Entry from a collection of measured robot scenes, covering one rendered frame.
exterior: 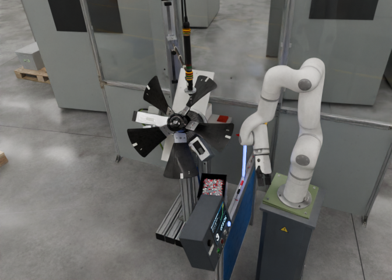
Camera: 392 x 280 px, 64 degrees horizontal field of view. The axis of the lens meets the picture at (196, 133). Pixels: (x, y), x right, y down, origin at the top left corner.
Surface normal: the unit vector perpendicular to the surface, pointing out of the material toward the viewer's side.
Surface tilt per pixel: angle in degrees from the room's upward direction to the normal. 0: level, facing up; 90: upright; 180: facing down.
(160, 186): 0
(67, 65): 90
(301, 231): 90
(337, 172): 90
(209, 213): 15
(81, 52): 90
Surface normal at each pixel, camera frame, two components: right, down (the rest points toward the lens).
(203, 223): -0.28, -0.84
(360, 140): -0.38, 0.54
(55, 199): -0.05, -0.82
